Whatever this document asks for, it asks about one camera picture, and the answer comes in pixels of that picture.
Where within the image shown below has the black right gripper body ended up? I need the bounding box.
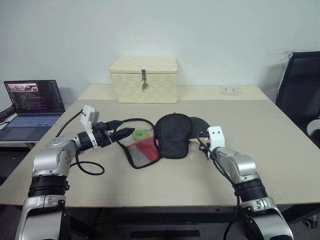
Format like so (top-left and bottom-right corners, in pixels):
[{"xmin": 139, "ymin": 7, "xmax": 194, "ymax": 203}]
[{"xmin": 197, "ymin": 133, "xmax": 210, "ymax": 153}]

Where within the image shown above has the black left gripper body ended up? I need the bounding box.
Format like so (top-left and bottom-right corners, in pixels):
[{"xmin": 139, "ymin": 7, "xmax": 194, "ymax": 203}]
[{"xmin": 92, "ymin": 121, "xmax": 115, "ymax": 149}]

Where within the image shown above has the green keychain charm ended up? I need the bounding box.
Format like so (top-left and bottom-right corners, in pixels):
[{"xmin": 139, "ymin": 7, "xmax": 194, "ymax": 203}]
[{"xmin": 132, "ymin": 128, "xmax": 150, "ymax": 142}]

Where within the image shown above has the black red paddle case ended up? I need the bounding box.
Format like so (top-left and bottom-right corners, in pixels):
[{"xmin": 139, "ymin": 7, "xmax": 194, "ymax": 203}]
[{"xmin": 116, "ymin": 112, "xmax": 194, "ymax": 170}]

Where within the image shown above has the cream woven storage box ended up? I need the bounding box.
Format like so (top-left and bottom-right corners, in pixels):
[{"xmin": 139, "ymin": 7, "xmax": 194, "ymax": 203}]
[{"xmin": 108, "ymin": 55, "xmax": 179, "ymax": 104}]

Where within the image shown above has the clear plastic container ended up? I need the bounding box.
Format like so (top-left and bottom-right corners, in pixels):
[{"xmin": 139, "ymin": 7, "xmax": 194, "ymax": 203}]
[{"xmin": 220, "ymin": 85, "xmax": 243, "ymax": 97}]

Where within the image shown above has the open grey laptop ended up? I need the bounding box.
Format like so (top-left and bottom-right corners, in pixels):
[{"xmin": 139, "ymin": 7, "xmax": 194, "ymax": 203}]
[{"xmin": 0, "ymin": 79, "xmax": 67, "ymax": 142}]

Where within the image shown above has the white side table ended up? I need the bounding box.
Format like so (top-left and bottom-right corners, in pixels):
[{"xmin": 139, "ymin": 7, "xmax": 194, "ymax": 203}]
[{"xmin": 0, "ymin": 139, "xmax": 41, "ymax": 151}]

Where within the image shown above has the black handheld device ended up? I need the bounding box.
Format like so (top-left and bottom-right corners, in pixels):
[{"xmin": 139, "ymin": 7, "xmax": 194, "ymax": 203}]
[{"xmin": 0, "ymin": 105, "xmax": 15, "ymax": 124}]

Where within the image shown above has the black mesh office chair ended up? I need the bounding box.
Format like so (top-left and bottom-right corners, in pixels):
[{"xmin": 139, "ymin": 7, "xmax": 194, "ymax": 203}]
[{"xmin": 274, "ymin": 51, "xmax": 320, "ymax": 150}]

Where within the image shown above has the black chair caster wheel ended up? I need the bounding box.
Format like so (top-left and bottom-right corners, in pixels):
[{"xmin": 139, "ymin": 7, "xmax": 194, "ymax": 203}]
[{"xmin": 303, "ymin": 216, "xmax": 318, "ymax": 229}]

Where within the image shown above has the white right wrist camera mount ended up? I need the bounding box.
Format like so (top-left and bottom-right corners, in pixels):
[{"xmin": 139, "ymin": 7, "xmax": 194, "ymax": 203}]
[{"xmin": 207, "ymin": 125, "xmax": 225, "ymax": 154}]

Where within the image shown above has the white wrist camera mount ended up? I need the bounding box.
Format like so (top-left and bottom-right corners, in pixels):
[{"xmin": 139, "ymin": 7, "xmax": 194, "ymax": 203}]
[
  {"xmin": 80, "ymin": 104, "xmax": 101, "ymax": 150},
  {"xmin": 207, "ymin": 125, "xmax": 225, "ymax": 154}
]

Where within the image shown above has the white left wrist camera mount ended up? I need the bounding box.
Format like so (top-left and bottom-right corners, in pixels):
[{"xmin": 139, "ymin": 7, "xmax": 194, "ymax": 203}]
[{"xmin": 80, "ymin": 104, "xmax": 101, "ymax": 150}]

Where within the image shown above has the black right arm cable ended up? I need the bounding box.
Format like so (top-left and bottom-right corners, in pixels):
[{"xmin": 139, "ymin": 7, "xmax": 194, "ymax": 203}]
[{"xmin": 197, "ymin": 133, "xmax": 251, "ymax": 240}]

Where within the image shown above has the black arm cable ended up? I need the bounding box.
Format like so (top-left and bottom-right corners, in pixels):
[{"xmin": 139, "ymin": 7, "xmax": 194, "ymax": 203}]
[
  {"xmin": 55, "ymin": 109, "xmax": 106, "ymax": 176},
  {"xmin": 197, "ymin": 133, "xmax": 251, "ymax": 240}
]

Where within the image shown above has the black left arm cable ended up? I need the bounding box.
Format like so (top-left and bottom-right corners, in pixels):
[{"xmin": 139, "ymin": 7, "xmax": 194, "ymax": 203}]
[{"xmin": 55, "ymin": 109, "xmax": 106, "ymax": 176}]

